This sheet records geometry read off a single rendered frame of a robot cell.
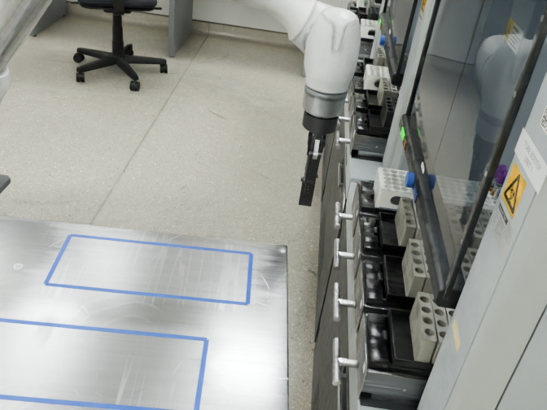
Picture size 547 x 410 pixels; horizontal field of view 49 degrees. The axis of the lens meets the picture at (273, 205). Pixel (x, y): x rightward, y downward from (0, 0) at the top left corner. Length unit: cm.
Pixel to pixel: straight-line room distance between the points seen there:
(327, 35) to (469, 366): 68
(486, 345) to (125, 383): 49
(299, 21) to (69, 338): 79
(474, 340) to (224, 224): 194
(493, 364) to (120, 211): 209
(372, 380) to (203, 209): 183
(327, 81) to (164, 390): 67
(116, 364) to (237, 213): 183
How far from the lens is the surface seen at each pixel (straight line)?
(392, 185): 136
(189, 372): 92
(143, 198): 278
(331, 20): 120
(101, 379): 92
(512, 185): 75
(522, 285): 73
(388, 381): 101
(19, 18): 147
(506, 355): 81
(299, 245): 257
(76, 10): 526
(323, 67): 121
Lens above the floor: 152
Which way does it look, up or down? 33 degrees down
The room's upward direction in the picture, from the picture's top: 8 degrees clockwise
